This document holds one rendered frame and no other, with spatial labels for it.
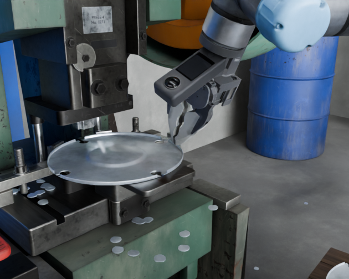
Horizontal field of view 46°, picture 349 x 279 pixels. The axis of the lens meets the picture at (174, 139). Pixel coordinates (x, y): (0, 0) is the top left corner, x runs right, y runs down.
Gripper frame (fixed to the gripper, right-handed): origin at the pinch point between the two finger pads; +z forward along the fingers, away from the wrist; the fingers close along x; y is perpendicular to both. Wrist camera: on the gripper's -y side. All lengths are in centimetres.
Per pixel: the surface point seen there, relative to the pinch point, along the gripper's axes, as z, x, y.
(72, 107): 6.9, 22.1, -5.5
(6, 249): 12.2, 1.3, -30.2
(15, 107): 85, 116, 41
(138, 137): 17.7, 17.9, 13.1
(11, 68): 68, 124, 42
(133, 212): 23.8, 3.1, 0.9
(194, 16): -5, 33, 39
